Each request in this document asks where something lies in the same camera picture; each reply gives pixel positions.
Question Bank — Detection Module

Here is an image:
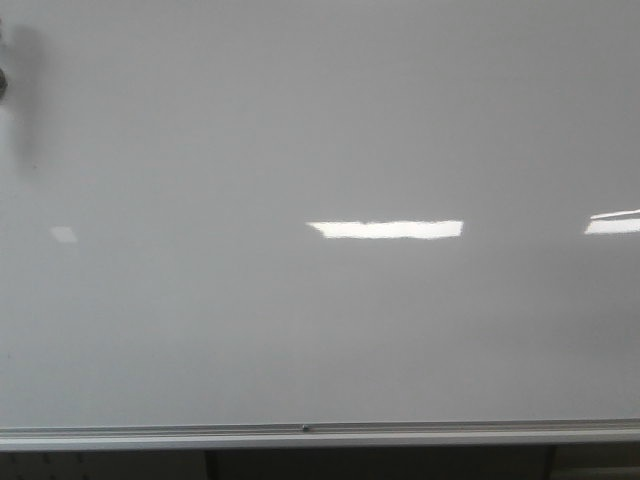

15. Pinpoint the white whiteboard with aluminium frame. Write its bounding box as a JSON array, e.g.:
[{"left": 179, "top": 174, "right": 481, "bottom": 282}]
[{"left": 1, "top": 1, "right": 639, "bottom": 452}]

